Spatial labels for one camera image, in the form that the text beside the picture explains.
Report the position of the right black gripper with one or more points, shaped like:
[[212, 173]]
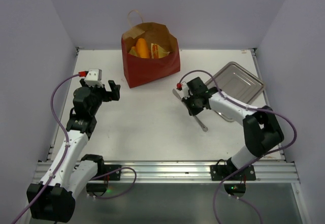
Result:
[[188, 102]]

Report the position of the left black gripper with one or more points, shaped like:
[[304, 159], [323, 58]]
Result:
[[108, 96]]

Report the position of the metal tongs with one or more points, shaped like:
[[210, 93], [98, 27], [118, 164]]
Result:
[[200, 123]]

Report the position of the red brown paper bag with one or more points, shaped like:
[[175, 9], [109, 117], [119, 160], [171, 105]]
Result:
[[139, 71]]

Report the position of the long orange bread roll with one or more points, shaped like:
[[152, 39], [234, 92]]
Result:
[[142, 48]]

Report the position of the round sliced bread piece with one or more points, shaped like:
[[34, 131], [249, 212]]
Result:
[[133, 51]]

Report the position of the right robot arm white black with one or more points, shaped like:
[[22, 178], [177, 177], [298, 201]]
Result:
[[261, 129]]

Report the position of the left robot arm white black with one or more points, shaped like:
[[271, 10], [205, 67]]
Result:
[[54, 197]]

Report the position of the fake triangle sandwich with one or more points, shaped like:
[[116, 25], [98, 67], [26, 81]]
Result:
[[158, 52]]

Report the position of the steel tray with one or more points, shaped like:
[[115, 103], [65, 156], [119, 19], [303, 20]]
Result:
[[237, 82]]

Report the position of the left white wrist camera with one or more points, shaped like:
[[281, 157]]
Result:
[[93, 78]]

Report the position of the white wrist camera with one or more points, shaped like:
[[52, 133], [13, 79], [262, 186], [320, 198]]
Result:
[[183, 90], [93, 78]]

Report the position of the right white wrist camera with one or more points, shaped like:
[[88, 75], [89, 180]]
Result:
[[183, 90]]

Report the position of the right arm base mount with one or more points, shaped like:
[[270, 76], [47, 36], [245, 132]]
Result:
[[235, 184]]

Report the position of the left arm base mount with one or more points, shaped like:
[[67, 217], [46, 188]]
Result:
[[99, 189]]

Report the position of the aluminium front rail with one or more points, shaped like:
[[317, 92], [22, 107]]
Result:
[[265, 171]]

